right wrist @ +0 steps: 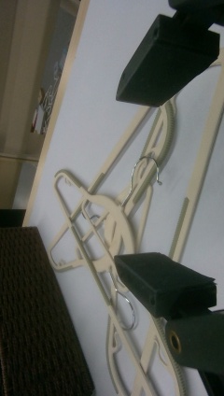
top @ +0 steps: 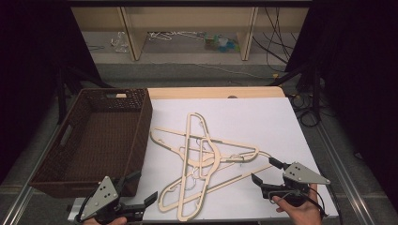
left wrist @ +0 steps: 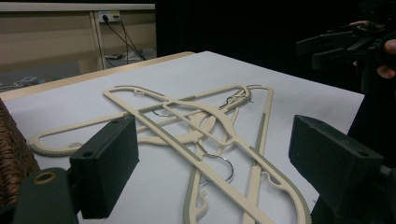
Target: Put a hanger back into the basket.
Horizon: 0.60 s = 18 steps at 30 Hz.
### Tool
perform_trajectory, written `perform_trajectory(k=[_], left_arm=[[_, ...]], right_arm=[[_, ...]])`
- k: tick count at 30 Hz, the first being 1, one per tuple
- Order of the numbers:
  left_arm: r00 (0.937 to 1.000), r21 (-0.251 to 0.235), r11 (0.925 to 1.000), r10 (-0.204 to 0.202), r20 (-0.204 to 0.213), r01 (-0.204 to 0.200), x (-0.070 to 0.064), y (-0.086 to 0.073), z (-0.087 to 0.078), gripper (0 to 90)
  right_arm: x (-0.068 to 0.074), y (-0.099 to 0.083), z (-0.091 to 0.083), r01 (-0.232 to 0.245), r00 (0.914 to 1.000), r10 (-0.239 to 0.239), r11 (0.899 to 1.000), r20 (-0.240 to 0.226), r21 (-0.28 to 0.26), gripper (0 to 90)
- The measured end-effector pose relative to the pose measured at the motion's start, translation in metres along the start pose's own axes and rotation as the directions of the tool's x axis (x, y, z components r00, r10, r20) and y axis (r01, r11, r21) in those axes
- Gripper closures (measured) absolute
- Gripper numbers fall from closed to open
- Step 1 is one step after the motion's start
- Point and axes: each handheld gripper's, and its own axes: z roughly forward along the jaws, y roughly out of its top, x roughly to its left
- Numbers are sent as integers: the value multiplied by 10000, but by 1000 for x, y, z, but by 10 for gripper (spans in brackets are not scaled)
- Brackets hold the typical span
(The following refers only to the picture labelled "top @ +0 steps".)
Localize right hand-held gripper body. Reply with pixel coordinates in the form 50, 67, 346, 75
260, 161, 331, 208

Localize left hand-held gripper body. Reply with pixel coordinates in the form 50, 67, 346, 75
76, 175, 146, 225

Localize brown woven storage basket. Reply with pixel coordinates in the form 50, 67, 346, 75
28, 87, 154, 199

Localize person's left hand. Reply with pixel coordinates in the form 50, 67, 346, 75
82, 217, 128, 225

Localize person's right hand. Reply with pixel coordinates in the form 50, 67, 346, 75
271, 184, 323, 225

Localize white table sheet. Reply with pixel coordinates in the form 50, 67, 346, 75
68, 97, 340, 223

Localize black tripod stand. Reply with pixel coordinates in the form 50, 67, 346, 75
267, 62, 323, 121
54, 65, 114, 125

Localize dark curtain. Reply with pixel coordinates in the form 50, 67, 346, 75
285, 0, 398, 214
0, 0, 101, 186

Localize pile of colourful plastic things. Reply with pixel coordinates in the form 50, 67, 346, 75
204, 33, 240, 53

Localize clear plastic bag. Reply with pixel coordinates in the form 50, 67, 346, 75
110, 31, 130, 53

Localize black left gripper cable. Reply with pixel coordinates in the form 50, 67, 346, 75
75, 190, 98, 224

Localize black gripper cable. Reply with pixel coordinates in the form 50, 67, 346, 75
308, 187, 329, 218
75, 190, 98, 224

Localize grey wire loop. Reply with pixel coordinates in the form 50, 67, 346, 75
268, 190, 296, 204

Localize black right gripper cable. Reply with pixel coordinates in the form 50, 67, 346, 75
308, 187, 329, 218

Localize metal floor rail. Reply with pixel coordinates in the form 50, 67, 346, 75
0, 125, 60, 225
314, 125, 376, 225

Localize coiled black floor cables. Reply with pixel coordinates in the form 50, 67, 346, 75
289, 92, 337, 128

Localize white floor cable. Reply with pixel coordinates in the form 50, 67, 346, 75
149, 60, 267, 79

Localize hanging black cable bundle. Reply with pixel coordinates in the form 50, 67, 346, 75
252, 7, 299, 65

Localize light wooden shelf frame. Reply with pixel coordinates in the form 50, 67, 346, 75
70, 6, 309, 62

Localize white wire hangers on floor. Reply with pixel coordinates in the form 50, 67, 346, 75
147, 31, 206, 42

